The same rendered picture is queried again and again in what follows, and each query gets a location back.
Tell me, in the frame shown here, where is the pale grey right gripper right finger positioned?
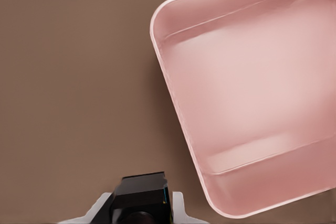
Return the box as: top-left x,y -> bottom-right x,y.
172,191 -> 205,224

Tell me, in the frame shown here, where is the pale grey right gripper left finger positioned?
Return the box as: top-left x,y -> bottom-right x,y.
56,191 -> 113,224

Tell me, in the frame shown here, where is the yellow button with black base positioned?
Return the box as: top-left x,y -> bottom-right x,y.
92,171 -> 174,224

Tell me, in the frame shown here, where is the pink storage box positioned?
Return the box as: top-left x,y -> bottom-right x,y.
149,0 -> 336,220

